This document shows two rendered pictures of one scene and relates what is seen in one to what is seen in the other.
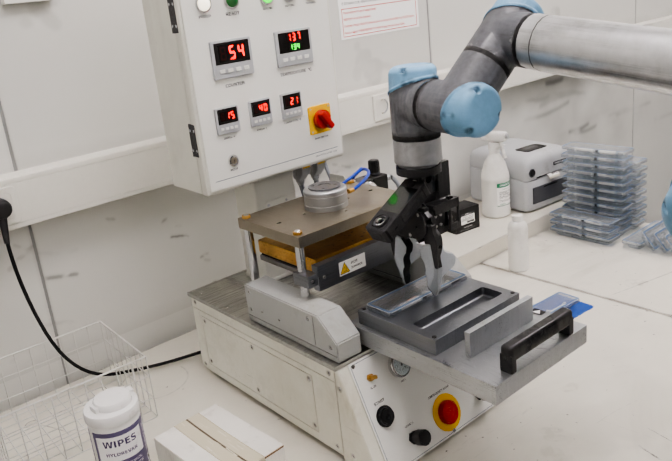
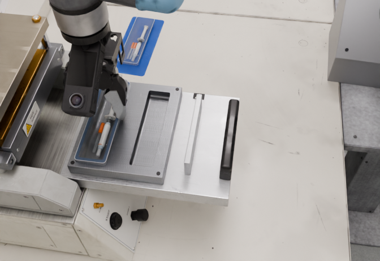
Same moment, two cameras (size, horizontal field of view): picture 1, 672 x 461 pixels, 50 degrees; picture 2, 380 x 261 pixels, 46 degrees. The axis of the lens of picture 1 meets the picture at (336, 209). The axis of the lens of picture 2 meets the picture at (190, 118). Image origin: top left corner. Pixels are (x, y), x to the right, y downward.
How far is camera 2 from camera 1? 63 cm
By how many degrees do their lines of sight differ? 48
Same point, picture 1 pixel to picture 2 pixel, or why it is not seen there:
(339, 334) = (65, 197)
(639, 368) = (223, 70)
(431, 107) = not seen: outside the picture
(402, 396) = (117, 196)
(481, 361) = (199, 174)
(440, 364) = (172, 192)
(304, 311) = (20, 192)
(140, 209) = not seen: outside the picture
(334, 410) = (74, 239)
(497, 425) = not seen: hidden behind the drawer
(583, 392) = not seen: hidden behind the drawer
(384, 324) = (102, 172)
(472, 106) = not seen: outside the picture
